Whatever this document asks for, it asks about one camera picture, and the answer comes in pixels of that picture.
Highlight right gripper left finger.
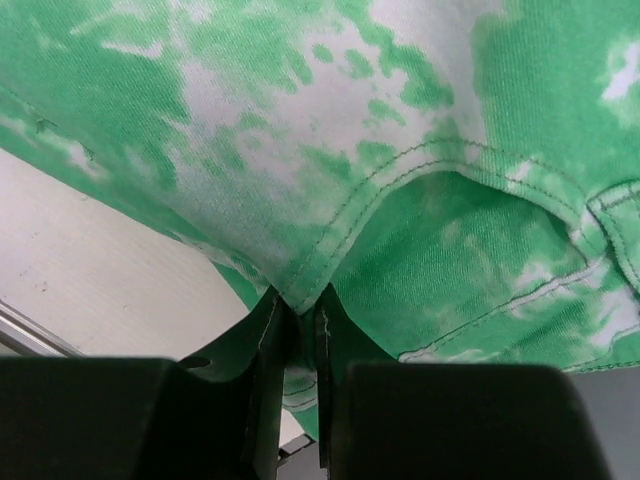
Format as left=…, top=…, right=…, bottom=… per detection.
left=1, top=290, right=285, bottom=479

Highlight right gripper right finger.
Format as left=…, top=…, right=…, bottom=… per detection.
left=314, top=287, right=600, bottom=479

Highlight green tie-dye trousers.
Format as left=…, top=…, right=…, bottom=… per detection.
left=0, top=0, right=640, bottom=436

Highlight aluminium frame rail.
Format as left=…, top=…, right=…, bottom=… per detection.
left=0, top=299, right=321, bottom=480

